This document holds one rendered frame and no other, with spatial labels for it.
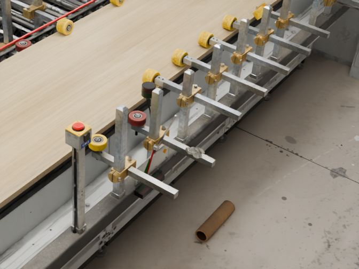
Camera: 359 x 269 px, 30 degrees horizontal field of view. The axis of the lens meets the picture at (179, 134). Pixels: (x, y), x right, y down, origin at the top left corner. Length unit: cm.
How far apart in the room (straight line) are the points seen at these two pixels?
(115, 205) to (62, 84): 69
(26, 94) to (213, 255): 133
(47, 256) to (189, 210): 140
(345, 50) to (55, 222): 319
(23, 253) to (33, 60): 105
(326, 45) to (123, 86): 260
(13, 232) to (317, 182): 213
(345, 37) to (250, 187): 178
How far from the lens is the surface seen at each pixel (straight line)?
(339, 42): 545
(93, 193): 306
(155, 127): 292
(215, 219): 376
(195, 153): 291
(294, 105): 490
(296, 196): 414
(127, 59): 344
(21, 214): 279
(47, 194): 287
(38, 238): 287
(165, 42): 362
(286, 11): 384
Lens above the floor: 271
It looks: 38 degrees down
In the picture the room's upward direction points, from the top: 7 degrees clockwise
